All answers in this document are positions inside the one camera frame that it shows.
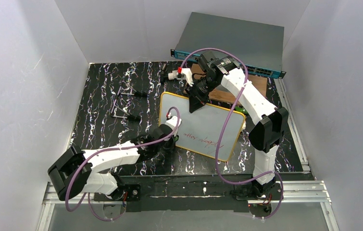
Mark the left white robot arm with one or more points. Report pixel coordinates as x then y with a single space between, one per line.
91 179

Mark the yellow-framed whiteboard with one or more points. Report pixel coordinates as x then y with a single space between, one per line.
199 131

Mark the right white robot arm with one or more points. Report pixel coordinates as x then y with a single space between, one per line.
270 122

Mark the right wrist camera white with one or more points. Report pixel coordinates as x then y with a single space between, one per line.
185 74

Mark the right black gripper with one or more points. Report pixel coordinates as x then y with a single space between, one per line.
197 94

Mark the wooden board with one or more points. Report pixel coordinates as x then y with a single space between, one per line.
221 94

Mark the black and white marker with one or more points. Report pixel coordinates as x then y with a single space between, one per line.
164 75

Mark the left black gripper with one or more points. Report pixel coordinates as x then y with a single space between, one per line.
167 142

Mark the teal network switch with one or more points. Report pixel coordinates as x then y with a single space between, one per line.
259 46

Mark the aluminium frame rail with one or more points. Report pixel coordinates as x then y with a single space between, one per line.
198 205

